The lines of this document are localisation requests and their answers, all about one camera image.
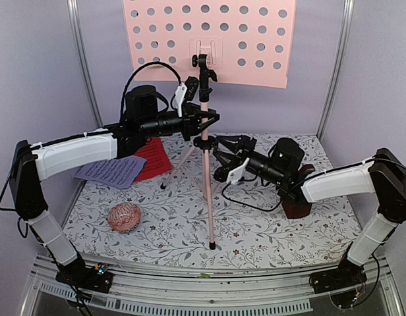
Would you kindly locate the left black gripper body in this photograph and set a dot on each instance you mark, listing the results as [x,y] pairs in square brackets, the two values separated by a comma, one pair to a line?
[153,126]

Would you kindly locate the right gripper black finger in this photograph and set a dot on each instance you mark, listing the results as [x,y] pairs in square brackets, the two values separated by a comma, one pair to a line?
[228,159]
[237,143]

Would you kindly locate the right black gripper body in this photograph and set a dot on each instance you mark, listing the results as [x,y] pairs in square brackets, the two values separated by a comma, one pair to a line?
[273,174]

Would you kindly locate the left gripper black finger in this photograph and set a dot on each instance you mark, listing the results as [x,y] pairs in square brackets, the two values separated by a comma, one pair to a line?
[200,126]
[210,114]

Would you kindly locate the red sheet music paper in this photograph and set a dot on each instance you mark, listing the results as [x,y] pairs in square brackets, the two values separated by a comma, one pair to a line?
[157,161]

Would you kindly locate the purple sheet music paper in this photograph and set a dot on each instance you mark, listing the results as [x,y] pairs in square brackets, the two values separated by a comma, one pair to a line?
[117,173]

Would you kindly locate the pink music stand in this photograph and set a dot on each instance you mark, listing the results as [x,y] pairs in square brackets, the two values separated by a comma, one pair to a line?
[232,42]

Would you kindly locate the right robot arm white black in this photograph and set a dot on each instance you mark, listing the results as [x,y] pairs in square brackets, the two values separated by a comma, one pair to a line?
[382,175]

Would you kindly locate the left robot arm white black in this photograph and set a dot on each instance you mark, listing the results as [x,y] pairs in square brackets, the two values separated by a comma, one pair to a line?
[34,164]

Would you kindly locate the brown wooden metronome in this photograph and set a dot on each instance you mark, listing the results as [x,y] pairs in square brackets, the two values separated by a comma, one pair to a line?
[294,204]

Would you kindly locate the floral patterned table mat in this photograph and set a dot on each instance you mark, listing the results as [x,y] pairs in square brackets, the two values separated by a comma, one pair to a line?
[247,230]

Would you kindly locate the red patterned ceramic bowl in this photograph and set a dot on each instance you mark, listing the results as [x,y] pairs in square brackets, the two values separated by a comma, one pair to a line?
[124,217]

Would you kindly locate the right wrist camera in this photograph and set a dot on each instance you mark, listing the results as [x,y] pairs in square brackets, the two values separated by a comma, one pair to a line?
[231,174]

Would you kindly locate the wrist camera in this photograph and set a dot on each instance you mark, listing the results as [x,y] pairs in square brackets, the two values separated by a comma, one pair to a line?
[231,174]
[184,92]

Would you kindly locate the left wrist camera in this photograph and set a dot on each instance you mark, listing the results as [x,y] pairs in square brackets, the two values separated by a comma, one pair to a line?
[184,92]

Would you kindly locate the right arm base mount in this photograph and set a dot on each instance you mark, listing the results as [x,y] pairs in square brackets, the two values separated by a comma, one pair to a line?
[344,275]

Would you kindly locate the left aluminium frame post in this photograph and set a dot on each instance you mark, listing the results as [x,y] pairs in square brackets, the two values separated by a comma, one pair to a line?
[74,18]

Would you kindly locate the aluminium frame post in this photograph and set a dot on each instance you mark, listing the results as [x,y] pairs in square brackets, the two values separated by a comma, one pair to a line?
[74,18]
[344,33]

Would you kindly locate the aluminium front rail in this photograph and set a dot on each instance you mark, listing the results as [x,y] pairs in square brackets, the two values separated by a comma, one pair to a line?
[145,289]

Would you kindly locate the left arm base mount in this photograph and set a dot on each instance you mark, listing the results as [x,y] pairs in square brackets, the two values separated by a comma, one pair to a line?
[79,276]

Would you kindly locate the right aluminium frame post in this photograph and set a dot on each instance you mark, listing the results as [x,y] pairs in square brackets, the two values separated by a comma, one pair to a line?
[344,33]

